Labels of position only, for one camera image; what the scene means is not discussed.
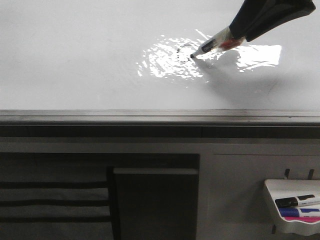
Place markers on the grey striped fabric organizer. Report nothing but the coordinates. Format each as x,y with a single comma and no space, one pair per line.
55,196

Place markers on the black tray hook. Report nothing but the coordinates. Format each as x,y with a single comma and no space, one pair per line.
310,174
286,173

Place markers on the white whiteboard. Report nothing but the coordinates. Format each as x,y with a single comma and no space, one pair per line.
135,55

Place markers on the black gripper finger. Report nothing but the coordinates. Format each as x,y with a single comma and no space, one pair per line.
257,17

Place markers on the blue capped marker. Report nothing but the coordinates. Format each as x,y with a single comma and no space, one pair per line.
300,212

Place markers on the black tray hook left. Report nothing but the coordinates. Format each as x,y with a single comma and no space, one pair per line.
286,173

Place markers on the white marker tray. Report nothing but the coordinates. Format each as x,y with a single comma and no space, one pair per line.
283,188

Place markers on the dark panel with white top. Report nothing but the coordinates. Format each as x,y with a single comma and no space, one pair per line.
158,203

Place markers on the aluminium whiteboard ledge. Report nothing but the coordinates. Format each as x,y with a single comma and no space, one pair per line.
142,117

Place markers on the black capped marker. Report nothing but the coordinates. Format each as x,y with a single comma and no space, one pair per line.
298,201

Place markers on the black tray hook right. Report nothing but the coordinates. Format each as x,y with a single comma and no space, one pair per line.
310,174

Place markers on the pink marker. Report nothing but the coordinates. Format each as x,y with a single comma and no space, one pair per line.
303,219

